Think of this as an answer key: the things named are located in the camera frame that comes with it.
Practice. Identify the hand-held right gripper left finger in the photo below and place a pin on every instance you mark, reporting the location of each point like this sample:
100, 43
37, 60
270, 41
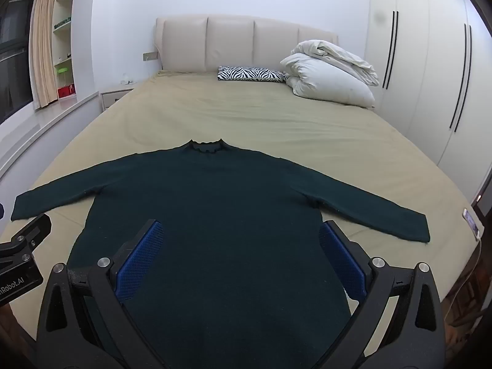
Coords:
140, 261

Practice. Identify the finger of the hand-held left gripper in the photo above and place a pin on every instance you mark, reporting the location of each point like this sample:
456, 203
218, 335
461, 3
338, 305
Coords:
29, 234

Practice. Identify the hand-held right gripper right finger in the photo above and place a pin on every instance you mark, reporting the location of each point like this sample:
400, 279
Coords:
342, 261

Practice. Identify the dark green sweater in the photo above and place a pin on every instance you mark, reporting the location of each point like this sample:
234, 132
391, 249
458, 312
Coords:
230, 200

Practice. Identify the white window sill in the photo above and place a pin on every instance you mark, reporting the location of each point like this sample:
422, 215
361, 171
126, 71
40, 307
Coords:
50, 123

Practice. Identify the smartphone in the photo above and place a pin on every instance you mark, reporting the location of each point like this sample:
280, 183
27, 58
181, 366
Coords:
471, 223

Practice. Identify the red box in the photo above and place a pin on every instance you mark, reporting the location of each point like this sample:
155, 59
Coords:
66, 91

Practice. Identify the white nightstand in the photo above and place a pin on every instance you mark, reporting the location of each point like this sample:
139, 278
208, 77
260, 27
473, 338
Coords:
113, 100

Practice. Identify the green container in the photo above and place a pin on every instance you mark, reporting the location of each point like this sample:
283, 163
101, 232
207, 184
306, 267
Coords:
62, 70

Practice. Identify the bed with beige sheet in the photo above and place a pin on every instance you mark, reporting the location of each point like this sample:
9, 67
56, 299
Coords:
250, 111

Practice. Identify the dark window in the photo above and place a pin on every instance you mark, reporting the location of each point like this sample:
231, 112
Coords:
15, 57

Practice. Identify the white pillow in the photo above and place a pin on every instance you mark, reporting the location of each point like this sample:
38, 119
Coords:
326, 82

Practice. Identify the beige curtain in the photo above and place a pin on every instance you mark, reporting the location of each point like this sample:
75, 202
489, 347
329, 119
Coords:
43, 46

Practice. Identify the white shelf unit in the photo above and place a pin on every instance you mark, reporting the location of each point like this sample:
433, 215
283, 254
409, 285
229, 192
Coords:
65, 42

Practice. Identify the white folded duvet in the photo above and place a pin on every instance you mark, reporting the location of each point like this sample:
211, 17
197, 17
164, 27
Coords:
334, 55

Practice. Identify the zebra print pillow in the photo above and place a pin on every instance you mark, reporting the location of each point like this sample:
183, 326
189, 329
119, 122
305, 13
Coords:
250, 73

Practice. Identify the white wardrobe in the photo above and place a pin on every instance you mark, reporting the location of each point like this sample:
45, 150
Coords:
426, 65

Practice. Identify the cream padded headboard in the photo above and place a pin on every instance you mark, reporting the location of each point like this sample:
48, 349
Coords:
230, 44

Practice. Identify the grey wall switch panel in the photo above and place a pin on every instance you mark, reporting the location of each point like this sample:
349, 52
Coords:
150, 56

